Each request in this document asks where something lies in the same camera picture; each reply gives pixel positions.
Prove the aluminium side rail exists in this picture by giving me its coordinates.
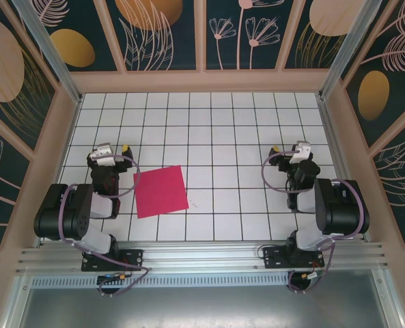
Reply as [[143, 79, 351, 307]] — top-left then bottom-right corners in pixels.
[[316, 94, 372, 244]]

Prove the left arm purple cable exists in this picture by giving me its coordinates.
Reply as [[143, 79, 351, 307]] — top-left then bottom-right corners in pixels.
[[60, 154, 152, 297]]

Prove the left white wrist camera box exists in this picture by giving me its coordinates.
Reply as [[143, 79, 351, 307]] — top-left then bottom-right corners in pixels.
[[88, 143, 117, 167]]

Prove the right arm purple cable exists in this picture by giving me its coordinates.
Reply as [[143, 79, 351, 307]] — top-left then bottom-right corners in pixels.
[[261, 151, 365, 295]]

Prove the grey metal sheet panel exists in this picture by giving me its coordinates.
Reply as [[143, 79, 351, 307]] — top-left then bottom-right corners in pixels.
[[2, 269, 405, 328]]

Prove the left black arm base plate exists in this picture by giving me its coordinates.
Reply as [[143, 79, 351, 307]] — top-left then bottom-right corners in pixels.
[[81, 248, 145, 273]]

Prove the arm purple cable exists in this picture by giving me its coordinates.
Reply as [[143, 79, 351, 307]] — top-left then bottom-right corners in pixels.
[[261, 151, 365, 295], [60, 154, 152, 297]]

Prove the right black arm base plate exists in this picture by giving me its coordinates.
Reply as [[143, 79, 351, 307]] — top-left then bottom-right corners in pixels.
[[262, 245, 326, 270]]

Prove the red paper sheet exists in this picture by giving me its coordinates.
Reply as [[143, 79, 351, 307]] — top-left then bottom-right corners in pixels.
[[132, 165, 190, 219]]

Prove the slotted grey cable duct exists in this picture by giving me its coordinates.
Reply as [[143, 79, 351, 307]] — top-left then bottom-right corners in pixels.
[[30, 271, 292, 288]]

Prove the long aluminium mounting rail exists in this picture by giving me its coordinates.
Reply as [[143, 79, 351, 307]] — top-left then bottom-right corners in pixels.
[[16, 240, 390, 275]]

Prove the aluminium corner post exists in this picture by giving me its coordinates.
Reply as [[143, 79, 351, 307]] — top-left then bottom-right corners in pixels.
[[318, 0, 385, 100], [10, 0, 83, 105]]

